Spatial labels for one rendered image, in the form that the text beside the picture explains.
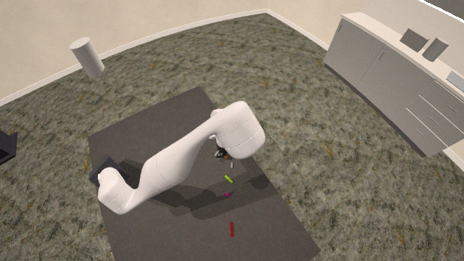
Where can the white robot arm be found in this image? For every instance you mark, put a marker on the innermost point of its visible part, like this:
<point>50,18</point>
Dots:
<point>235,128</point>

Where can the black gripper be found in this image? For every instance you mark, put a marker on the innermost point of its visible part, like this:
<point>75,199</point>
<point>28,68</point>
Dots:
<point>220,152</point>

